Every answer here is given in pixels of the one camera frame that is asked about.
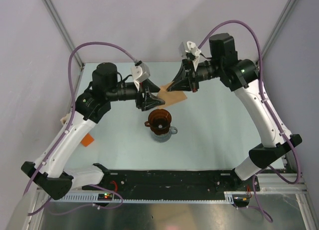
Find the white slotted cable duct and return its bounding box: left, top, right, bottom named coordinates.
left=59, top=191, right=235, bottom=203

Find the clear glass pitcher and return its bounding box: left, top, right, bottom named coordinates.
left=151, top=126, right=178, bottom=143

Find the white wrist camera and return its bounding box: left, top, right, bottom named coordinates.
left=179, top=41, right=201, bottom=60
left=131, top=63, right=151, bottom=91

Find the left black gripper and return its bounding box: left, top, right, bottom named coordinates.
left=106, top=79, right=164, bottom=111

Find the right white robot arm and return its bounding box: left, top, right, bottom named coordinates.
left=167, top=33, right=302, bottom=191

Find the aluminium frame rail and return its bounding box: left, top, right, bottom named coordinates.
left=37, top=173, right=308, bottom=194

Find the orange coffee filter box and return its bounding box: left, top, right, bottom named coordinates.
left=60, top=115, right=95, bottom=148

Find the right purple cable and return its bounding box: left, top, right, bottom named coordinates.
left=198, top=20, right=306, bottom=223

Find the brown paper coffee filter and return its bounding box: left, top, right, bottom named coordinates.
left=157, top=82, right=187, bottom=109

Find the amber glass coffee dripper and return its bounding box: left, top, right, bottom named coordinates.
left=144, top=109, right=171, bottom=135

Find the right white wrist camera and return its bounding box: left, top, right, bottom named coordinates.
left=179, top=41, right=201, bottom=60

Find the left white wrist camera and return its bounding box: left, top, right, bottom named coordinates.
left=131, top=63, right=151, bottom=91

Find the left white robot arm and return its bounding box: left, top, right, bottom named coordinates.
left=21, top=61, right=164, bottom=200

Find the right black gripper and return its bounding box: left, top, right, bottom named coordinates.
left=167, top=58, right=223, bottom=93

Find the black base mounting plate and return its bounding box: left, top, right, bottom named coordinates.
left=81, top=169, right=260, bottom=201

